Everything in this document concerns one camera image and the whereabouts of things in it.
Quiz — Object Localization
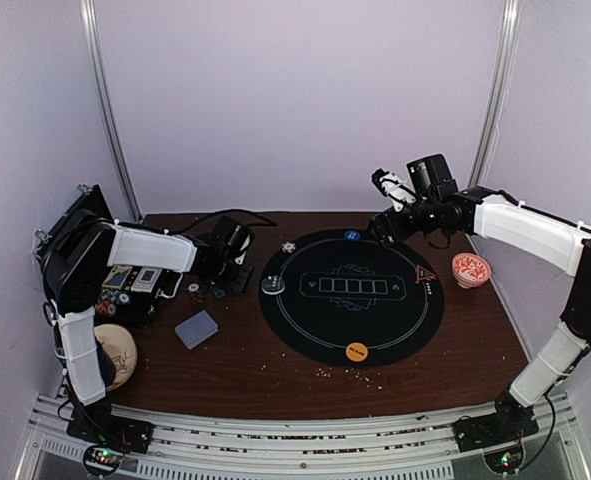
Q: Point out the aluminium frame post right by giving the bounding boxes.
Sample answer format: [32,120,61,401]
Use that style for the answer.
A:
[468,0,523,187]

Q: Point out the blue playing card deck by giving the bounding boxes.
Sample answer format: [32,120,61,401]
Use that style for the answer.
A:
[175,310,219,350]

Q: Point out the blue small blind button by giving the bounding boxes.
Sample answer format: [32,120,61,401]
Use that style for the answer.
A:
[344,230,361,242]

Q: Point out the red white patterned bowl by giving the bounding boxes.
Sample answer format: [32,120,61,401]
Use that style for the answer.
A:
[451,253,492,289]

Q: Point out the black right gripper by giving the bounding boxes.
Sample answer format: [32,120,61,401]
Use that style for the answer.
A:
[367,194,439,248]

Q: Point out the blue green 50 chip stack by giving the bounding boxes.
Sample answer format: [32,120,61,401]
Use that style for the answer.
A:
[210,286,227,299]

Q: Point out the aluminium frame post left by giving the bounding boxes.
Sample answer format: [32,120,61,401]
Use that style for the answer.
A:
[79,0,143,222]

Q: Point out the aluminium frame post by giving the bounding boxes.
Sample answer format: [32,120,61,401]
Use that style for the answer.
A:
[468,0,523,187]
[79,0,143,222]

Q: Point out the beige patterned plate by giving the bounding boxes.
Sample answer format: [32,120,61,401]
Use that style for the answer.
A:
[94,324,138,391]

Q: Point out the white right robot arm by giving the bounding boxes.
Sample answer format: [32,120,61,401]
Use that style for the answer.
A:
[369,154,591,442]

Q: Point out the round black poker mat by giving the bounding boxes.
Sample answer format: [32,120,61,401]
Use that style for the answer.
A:
[259,229,445,368]

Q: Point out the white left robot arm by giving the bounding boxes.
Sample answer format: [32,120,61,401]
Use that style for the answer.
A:
[41,209,255,406]

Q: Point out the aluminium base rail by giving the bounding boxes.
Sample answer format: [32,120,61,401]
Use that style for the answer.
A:
[12,392,591,480]

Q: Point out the dark blue mug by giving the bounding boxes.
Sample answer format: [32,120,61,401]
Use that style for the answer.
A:
[96,343,117,388]

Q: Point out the black poker set case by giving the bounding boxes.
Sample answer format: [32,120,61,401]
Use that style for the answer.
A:
[35,185,182,327]

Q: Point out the white playing card box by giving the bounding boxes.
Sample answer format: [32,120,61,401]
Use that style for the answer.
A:
[130,267,161,293]

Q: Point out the red triangular all-in marker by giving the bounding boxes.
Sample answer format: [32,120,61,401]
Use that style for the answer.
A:
[416,265,437,283]

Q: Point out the front chips row in case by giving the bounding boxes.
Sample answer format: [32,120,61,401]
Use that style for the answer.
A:
[95,289,131,317]

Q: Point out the blue-backed playing card box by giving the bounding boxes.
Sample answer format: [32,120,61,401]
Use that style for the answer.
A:
[102,265,132,290]

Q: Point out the yellow big blind button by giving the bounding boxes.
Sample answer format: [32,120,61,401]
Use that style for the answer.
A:
[345,342,369,363]

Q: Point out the clear acrylic dealer button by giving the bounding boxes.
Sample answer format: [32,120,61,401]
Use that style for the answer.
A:
[260,275,286,296]

